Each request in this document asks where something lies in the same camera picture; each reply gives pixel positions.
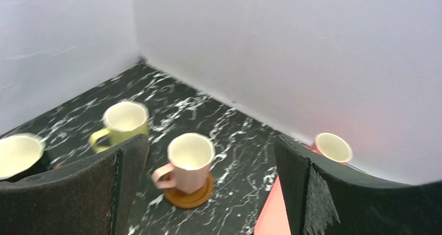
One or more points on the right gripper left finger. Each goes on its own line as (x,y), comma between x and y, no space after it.
(93,195)

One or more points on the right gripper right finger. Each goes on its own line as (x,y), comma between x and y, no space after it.
(324,197)

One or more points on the pink tray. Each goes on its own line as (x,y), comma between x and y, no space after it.
(285,207)

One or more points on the pink mug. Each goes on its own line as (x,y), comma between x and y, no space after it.
(332,147)
(190,157)

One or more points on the brown saucer coaster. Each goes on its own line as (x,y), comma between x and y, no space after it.
(188,201)

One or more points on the green mug front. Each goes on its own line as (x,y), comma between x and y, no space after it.
(122,121)

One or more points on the dark brown mug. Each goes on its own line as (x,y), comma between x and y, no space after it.
(23,155)

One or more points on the pink mug front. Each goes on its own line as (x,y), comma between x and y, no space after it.
(190,157)

